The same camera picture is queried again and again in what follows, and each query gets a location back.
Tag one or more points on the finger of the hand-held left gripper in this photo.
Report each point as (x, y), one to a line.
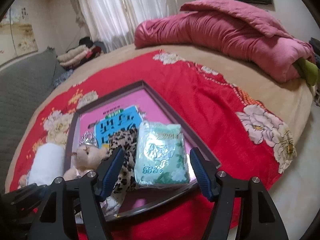
(30, 192)

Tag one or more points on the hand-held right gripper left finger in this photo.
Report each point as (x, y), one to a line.
(112, 175)

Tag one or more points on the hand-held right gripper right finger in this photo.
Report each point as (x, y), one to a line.
(200, 175)

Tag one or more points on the beige plush toy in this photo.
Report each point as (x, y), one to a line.
(87, 156)

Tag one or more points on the white toilet paper roll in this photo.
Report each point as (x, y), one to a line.
(47, 162)

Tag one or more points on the pink box lid tray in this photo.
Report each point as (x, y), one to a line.
(175, 120)

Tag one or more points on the red floral blanket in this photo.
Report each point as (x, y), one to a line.
(212, 105)

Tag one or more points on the pink and blue book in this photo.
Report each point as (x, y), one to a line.
(150, 100)

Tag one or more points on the grey quilted cushion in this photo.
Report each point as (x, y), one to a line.
(22, 87)

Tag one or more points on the blue patterned cloth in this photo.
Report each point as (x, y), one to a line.
(62, 78)

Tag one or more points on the folded pink cloth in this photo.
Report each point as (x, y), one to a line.
(87, 53)

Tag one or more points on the folded cream blanket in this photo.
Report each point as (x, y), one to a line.
(70, 56)

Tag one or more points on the black garment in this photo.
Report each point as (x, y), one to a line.
(87, 42)

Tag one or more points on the pink quilt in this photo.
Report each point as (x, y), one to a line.
(212, 35)

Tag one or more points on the green cloth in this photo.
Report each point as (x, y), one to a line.
(308, 71)

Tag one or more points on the white sheer curtain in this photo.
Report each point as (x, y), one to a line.
(112, 10)

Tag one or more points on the floral wall panel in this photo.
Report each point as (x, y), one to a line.
(20, 37)

